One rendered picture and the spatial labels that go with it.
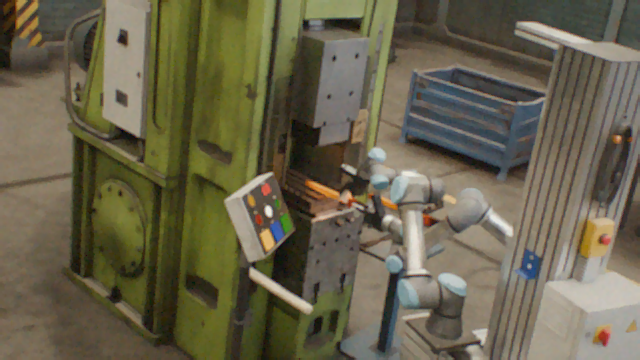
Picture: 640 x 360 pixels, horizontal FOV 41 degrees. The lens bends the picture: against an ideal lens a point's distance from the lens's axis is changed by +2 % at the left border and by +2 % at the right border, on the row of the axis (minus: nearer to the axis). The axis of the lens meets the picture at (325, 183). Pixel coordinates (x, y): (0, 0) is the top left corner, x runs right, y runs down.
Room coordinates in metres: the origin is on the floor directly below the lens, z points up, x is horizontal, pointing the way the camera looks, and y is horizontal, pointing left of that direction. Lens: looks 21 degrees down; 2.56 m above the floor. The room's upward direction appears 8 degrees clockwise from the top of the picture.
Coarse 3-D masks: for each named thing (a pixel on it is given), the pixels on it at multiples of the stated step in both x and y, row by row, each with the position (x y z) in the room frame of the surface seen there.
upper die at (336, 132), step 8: (296, 120) 3.85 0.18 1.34; (296, 128) 3.85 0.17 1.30; (304, 128) 3.81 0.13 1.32; (312, 128) 3.78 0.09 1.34; (320, 128) 3.75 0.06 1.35; (328, 128) 3.78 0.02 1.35; (336, 128) 3.82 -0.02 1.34; (344, 128) 3.86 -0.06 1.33; (304, 136) 3.81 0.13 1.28; (312, 136) 3.78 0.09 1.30; (320, 136) 3.74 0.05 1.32; (328, 136) 3.79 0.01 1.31; (336, 136) 3.83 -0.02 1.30; (344, 136) 3.87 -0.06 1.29; (320, 144) 3.75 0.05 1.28
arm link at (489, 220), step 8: (464, 192) 3.48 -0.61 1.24; (472, 192) 3.47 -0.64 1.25; (456, 200) 3.48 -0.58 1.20; (480, 200) 3.44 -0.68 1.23; (488, 208) 3.43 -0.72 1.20; (480, 216) 3.41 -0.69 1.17; (488, 216) 3.42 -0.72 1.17; (496, 216) 3.44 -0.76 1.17; (480, 224) 3.43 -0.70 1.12; (488, 224) 3.41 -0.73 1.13; (496, 224) 3.41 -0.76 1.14; (504, 224) 3.42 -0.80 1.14; (496, 232) 3.41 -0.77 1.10; (504, 232) 3.40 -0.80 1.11; (504, 240) 3.40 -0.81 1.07
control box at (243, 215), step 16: (272, 176) 3.48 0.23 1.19; (240, 192) 3.27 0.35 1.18; (256, 192) 3.31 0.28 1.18; (272, 192) 3.42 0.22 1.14; (240, 208) 3.18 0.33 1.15; (256, 208) 3.25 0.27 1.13; (272, 208) 3.36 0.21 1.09; (240, 224) 3.17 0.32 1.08; (256, 224) 3.20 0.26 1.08; (272, 224) 3.30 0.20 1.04; (256, 240) 3.15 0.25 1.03; (256, 256) 3.15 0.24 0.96
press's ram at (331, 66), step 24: (312, 48) 3.75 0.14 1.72; (336, 48) 3.77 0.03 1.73; (360, 48) 3.88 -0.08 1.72; (312, 72) 3.74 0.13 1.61; (336, 72) 3.78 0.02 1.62; (360, 72) 3.90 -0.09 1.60; (312, 96) 3.73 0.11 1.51; (336, 96) 3.80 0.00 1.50; (360, 96) 3.92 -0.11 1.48; (312, 120) 3.72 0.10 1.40; (336, 120) 3.82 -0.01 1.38
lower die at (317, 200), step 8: (288, 168) 4.12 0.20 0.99; (288, 176) 4.00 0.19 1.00; (304, 176) 4.04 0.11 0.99; (288, 184) 3.92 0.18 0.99; (296, 184) 3.92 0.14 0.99; (304, 184) 3.92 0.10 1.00; (320, 184) 3.96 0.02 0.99; (296, 192) 3.84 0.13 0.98; (304, 192) 3.84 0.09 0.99; (312, 192) 3.85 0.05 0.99; (320, 192) 3.84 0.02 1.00; (336, 192) 3.89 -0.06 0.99; (296, 200) 3.81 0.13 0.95; (304, 200) 3.77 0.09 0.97; (312, 200) 3.77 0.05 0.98; (320, 200) 3.79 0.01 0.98; (328, 200) 3.83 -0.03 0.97; (336, 200) 3.88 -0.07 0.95; (312, 208) 3.75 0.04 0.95; (320, 208) 3.80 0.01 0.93; (328, 208) 3.84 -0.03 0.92
